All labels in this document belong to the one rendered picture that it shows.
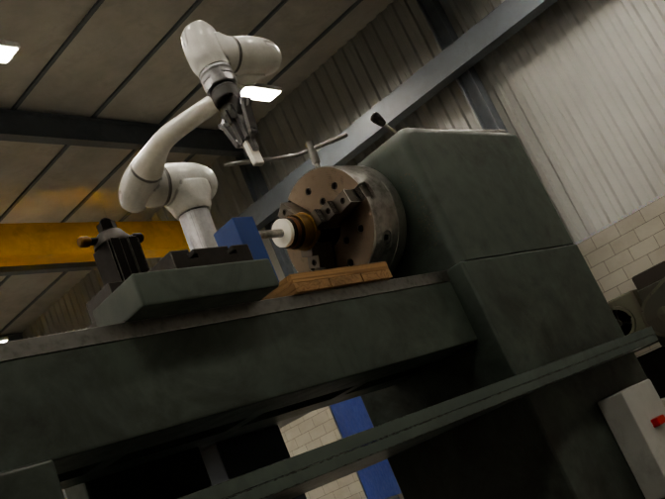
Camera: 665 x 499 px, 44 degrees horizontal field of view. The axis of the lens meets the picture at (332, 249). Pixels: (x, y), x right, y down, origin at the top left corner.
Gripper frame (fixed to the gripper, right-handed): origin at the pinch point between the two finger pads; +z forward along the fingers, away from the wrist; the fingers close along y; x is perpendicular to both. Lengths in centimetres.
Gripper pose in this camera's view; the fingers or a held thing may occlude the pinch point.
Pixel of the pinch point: (253, 152)
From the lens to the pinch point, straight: 211.8
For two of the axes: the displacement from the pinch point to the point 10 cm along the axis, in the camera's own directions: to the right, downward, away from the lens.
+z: 4.2, 8.5, -3.0
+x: 6.8, -0.7, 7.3
